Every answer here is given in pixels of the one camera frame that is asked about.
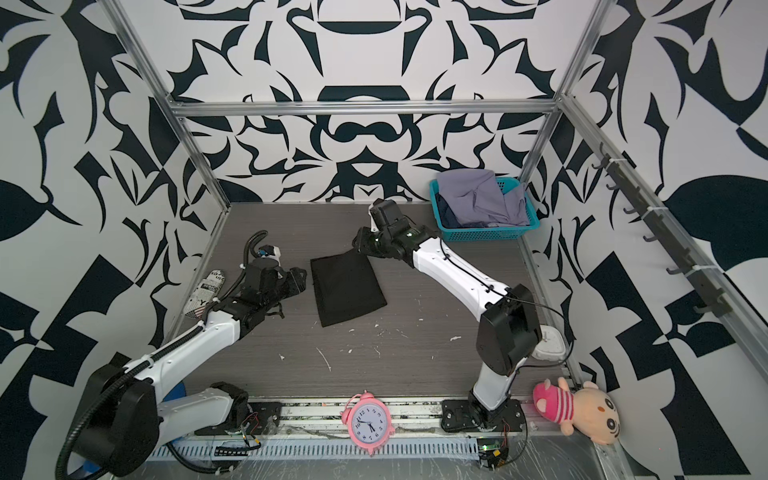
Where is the black skirt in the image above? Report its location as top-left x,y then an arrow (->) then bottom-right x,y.
310,250 -> 387,328

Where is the blue cloth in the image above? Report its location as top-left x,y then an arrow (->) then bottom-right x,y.
163,382 -> 187,402

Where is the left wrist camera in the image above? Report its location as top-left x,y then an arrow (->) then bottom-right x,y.
260,245 -> 281,262

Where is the pink alarm clock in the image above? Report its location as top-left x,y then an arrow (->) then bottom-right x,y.
341,391 -> 395,456

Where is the teal plastic basket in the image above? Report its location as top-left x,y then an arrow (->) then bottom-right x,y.
429,177 -> 540,242

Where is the dark navy garment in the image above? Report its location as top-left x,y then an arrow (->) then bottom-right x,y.
435,194 -> 462,229

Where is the white square clock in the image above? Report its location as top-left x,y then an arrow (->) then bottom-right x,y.
533,325 -> 568,362

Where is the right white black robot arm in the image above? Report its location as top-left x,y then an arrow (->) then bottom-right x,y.
353,199 -> 546,432

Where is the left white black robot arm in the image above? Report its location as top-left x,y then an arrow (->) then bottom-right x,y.
54,230 -> 307,479

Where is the purple grey skirt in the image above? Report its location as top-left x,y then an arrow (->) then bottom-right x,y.
436,169 -> 528,228

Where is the black wall hook rack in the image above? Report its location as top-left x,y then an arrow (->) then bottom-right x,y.
593,143 -> 733,318

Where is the small green circuit board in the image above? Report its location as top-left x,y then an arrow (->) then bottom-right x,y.
477,437 -> 509,470

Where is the pink plush pig toy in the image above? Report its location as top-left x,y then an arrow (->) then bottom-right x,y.
532,377 -> 621,445

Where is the white slotted cable duct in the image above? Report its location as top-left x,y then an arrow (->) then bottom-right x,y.
174,437 -> 480,462

